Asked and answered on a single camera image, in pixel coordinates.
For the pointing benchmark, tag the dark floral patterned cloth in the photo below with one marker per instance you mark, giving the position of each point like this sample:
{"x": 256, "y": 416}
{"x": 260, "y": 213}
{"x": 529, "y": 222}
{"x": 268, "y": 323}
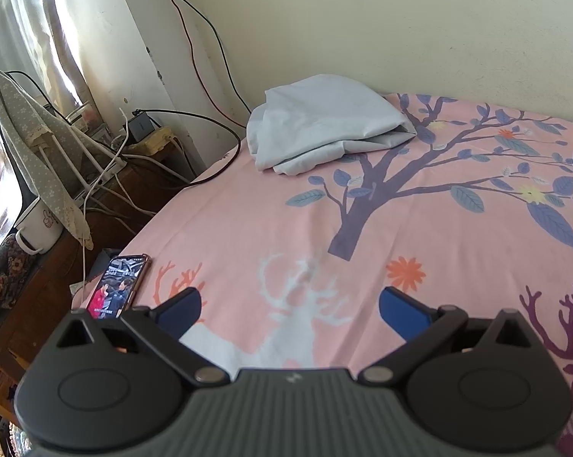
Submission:
{"x": 5, "y": 271}

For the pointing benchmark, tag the smartphone with lit screen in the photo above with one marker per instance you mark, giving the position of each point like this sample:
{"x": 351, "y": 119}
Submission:
{"x": 117, "y": 285}

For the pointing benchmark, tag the black power adapter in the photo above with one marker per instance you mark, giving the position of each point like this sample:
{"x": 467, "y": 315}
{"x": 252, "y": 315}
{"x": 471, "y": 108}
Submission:
{"x": 141, "y": 126}

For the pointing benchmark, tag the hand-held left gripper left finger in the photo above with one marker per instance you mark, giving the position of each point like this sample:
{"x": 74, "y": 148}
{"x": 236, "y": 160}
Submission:
{"x": 181, "y": 312}

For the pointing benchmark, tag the grey floral dust cloth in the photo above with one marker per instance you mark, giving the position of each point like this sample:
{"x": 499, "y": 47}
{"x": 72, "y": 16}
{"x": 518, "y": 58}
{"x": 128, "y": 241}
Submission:
{"x": 29, "y": 152}

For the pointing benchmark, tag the pale grey shirt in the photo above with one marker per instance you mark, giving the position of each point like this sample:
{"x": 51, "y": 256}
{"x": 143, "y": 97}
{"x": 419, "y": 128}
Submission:
{"x": 324, "y": 119}

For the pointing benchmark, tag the white printed mug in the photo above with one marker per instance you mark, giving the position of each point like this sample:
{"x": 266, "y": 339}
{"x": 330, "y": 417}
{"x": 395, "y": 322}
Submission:
{"x": 41, "y": 228}

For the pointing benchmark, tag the yellowish box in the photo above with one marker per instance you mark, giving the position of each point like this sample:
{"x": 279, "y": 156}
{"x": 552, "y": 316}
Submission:
{"x": 160, "y": 138}

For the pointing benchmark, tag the white power strip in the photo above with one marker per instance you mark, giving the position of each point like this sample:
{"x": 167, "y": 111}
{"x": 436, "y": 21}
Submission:
{"x": 103, "y": 176}

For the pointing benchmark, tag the wooden bedside cabinet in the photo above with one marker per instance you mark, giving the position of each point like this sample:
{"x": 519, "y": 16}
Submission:
{"x": 43, "y": 304}

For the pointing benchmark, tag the pale curtain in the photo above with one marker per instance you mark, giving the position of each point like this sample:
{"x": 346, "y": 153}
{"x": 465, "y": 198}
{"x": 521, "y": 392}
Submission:
{"x": 29, "y": 19}

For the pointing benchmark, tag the pink tree print bed sheet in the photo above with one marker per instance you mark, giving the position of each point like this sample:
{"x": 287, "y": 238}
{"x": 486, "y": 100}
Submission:
{"x": 410, "y": 228}

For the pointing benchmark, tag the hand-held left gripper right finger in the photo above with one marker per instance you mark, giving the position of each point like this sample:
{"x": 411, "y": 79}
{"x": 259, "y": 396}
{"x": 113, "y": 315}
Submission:
{"x": 401, "y": 309}

